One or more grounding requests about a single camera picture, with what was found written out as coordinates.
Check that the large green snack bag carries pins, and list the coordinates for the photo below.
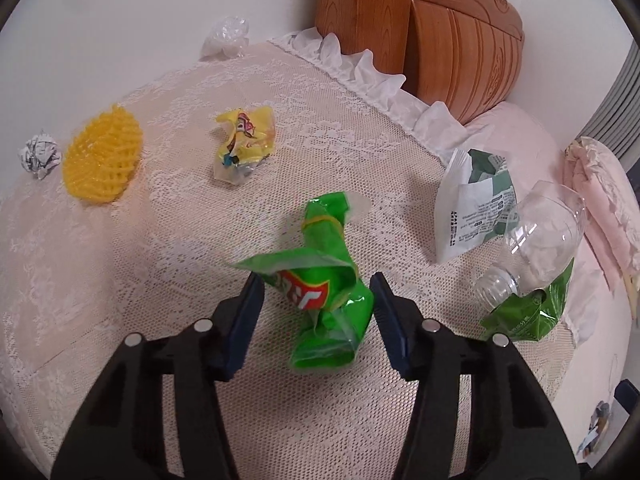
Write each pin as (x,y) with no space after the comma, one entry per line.
(532,317)

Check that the crumpled clear plastic bag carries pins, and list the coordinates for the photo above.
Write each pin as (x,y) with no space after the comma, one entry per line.
(228,38)

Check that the crumpled printed paper ball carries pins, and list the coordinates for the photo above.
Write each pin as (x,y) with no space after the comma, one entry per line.
(40,155)

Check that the yellow foam fruit net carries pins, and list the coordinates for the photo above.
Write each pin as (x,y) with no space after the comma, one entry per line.
(101,160)

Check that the wooden bed headboard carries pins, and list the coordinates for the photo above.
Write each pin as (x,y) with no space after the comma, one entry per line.
(465,53)

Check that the green snack bag rubber band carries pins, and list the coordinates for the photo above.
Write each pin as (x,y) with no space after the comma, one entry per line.
(322,279)

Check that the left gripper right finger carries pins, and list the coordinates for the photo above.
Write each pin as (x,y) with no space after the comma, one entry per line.
(514,432)

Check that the yellow candy wrapper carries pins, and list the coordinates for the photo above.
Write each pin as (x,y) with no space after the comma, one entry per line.
(249,141)

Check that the white green paper package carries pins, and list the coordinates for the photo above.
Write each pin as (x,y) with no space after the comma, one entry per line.
(473,203)

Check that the radiator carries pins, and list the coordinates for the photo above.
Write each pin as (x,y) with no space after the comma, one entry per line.
(615,123)

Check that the folded pink blanket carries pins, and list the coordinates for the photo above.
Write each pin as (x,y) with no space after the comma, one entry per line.
(595,173)

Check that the clear plastic bottle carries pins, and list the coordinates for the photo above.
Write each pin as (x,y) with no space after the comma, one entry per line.
(548,226)

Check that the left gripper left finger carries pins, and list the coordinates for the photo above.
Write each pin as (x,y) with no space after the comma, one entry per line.
(118,433)

